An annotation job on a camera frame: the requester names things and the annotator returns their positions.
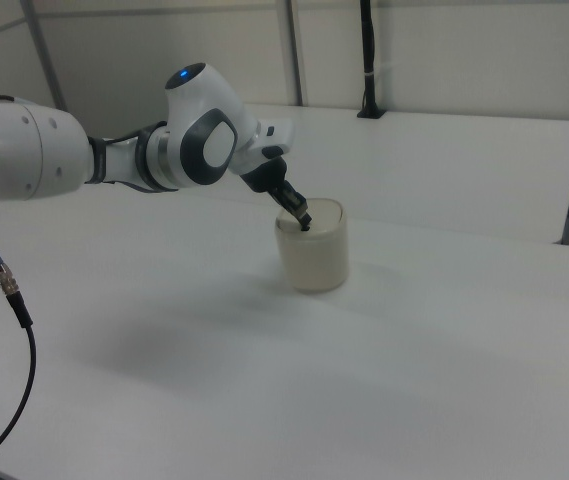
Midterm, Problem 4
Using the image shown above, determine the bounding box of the black pole with clamp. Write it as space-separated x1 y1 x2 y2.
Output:
356 0 388 120

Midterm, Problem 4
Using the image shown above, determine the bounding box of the white rectangular table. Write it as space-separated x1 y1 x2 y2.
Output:
183 101 569 246

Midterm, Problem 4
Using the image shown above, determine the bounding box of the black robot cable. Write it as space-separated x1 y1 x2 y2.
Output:
0 174 38 472

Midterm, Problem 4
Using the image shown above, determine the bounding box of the beige round trash bin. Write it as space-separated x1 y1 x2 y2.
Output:
274 197 350 294

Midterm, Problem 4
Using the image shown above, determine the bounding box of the beige trash bin lid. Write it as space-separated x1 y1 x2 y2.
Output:
277 198 344 235

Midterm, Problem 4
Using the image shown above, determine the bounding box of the silver metal frame post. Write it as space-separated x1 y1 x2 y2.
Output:
17 0 69 110
277 0 310 107

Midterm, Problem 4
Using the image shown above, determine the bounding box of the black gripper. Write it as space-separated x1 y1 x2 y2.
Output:
238 157 314 233

